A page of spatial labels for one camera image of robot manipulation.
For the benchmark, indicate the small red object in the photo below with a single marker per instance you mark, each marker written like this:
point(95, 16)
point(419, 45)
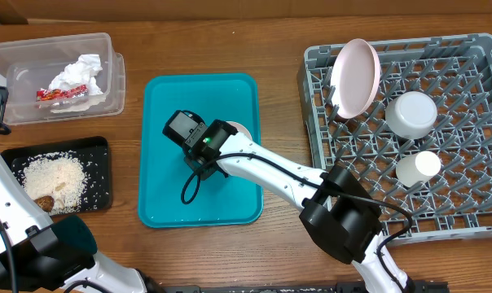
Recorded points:
point(46, 95)

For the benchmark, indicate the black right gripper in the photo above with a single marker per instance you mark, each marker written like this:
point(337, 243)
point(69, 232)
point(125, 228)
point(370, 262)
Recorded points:
point(202, 166)

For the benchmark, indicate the teal serving tray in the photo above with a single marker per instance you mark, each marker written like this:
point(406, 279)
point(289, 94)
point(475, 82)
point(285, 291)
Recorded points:
point(163, 173)

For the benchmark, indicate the white rice pile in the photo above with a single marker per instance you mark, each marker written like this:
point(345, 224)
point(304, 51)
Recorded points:
point(77, 180)

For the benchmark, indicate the grey-white bowl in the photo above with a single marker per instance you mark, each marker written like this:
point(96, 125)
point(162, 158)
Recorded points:
point(411, 115)

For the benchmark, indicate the clear plastic bin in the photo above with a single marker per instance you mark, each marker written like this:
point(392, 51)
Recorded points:
point(30, 66)

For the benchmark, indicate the small pink plate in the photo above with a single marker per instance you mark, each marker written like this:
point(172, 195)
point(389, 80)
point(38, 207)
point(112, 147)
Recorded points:
point(241, 129)

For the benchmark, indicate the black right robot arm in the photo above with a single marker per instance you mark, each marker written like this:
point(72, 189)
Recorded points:
point(337, 212)

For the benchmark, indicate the white napkin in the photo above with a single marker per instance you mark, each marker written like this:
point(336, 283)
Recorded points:
point(84, 103)
point(83, 72)

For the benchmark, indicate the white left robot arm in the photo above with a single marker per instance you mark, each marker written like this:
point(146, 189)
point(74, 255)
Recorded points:
point(36, 252)

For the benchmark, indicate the black tray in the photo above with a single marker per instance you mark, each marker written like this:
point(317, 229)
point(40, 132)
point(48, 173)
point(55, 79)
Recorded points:
point(95, 144)

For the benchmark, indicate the brown food scrap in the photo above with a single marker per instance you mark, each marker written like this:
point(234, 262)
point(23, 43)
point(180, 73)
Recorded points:
point(46, 203)

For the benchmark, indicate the cream cup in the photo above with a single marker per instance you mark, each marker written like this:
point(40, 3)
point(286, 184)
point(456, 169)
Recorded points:
point(420, 167)

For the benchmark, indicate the grey dishwasher rack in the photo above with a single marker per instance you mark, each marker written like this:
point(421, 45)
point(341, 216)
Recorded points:
point(456, 73)

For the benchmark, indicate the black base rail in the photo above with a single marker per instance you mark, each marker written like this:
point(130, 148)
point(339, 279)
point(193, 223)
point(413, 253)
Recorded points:
point(340, 287)

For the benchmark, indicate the large pink plate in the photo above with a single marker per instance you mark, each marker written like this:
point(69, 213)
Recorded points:
point(355, 78)

